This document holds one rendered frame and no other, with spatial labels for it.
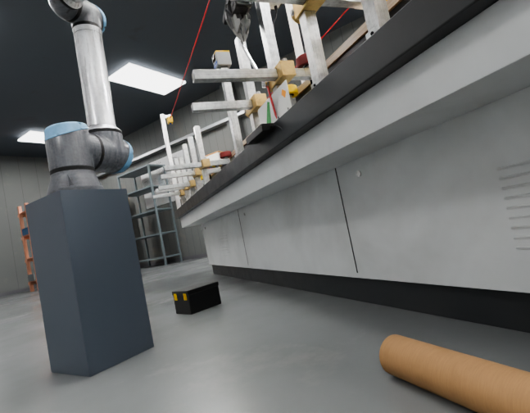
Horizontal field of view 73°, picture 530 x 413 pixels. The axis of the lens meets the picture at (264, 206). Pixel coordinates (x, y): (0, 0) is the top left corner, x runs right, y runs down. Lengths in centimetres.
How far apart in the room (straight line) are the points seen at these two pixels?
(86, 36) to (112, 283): 102
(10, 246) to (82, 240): 915
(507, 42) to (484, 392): 52
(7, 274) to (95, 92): 892
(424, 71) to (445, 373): 54
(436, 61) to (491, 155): 28
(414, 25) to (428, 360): 59
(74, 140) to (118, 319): 65
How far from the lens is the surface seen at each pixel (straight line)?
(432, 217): 108
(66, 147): 146
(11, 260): 1043
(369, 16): 90
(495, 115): 94
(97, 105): 166
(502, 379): 65
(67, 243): 131
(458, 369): 69
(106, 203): 140
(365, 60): 86
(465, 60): 74
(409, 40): 77
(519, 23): 70
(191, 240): 824
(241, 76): 121
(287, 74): 123
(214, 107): 142
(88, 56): 174
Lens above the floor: 35
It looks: 4 degrees up
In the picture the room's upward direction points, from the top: 11 degrees counter-clockwise
